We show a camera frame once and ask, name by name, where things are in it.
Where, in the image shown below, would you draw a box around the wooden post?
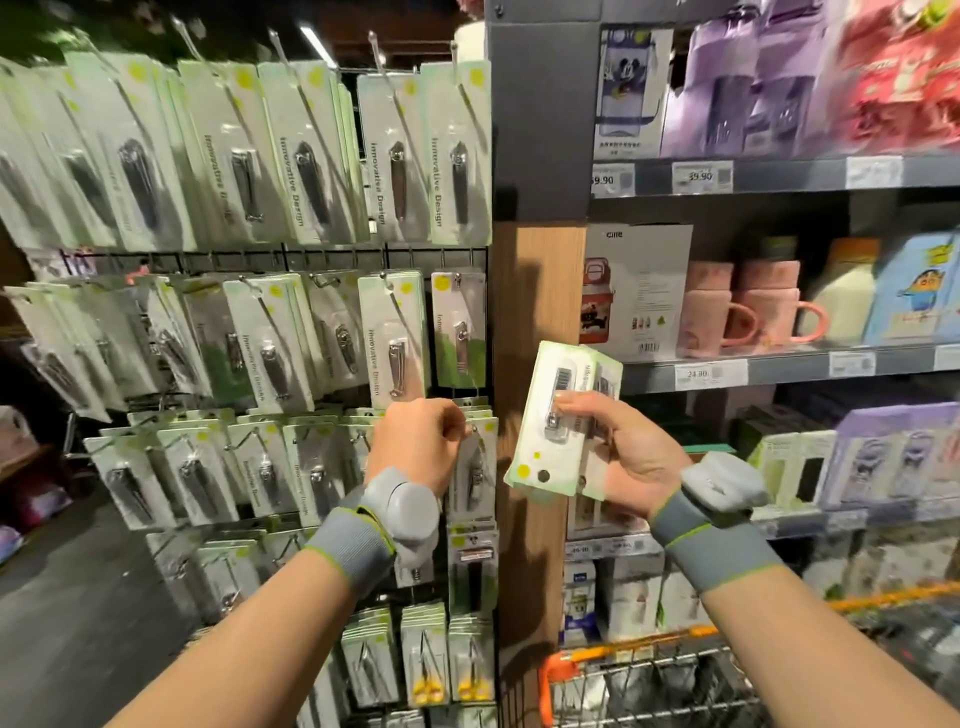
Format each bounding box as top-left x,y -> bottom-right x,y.
487,0 -> 602,728

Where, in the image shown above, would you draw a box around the person's right hand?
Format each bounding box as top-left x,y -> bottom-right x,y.
555,393 -> 695,522

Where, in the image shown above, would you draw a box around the row of pink red packs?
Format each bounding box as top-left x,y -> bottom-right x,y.
832,0 -> 960,152

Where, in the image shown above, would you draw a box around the large white product box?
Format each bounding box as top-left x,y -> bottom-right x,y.
582,225 -> 695,365

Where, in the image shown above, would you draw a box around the grey wrist tracker band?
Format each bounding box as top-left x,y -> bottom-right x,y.
304,466 -> 443,597
649,451 -> 785,594

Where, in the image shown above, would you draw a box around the grey kitchenware shelf unit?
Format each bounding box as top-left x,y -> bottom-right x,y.
562,0 -> 960,647

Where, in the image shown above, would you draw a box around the white carded nail clipper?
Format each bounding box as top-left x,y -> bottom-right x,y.
577,447 -> 614,504
505,342 -> 624,500

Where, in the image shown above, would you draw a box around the wooden detergent shelf unit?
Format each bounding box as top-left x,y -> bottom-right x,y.
0,405 -> 69,564

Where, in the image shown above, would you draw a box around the orange wire shopping cart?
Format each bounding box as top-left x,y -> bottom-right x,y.
537,582 -> 960,728

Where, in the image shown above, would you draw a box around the purple boxed appliance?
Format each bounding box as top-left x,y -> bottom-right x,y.
660,0 -> 842,159

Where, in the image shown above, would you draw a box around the person's left hand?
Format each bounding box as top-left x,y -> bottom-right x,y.
364,397 -> 467,497

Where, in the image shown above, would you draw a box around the blue cartoon box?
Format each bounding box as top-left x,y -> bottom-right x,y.
867,229 -> 960,344

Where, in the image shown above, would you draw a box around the person's left forearm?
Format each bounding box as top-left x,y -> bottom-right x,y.
105,577 -> 395,728

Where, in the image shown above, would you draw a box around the green white box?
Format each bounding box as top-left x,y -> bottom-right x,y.
747,430 -> 845,512

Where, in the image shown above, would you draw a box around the lavender product box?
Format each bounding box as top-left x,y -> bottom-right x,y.
817,402 -> 960,512

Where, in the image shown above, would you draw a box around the cream white jug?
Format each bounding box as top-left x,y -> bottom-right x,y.
810,237 -> 882,347

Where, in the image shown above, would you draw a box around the rows of hung nail clipper packs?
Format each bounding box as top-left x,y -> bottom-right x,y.
0,57 -> 500,728

